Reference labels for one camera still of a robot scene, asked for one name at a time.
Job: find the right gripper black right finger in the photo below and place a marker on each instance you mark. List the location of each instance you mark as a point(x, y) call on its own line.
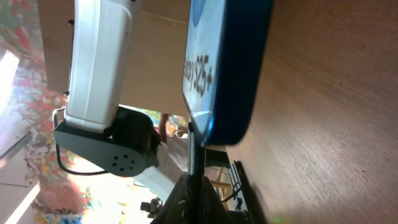
point(213, 210)

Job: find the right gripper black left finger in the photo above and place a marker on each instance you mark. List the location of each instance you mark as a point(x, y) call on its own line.
point(174, 210)

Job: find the blue Galaxy smartphone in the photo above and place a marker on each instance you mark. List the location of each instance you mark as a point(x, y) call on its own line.
point(225, 46)

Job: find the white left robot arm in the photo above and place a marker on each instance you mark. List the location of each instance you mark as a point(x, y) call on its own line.
point(95, 126)

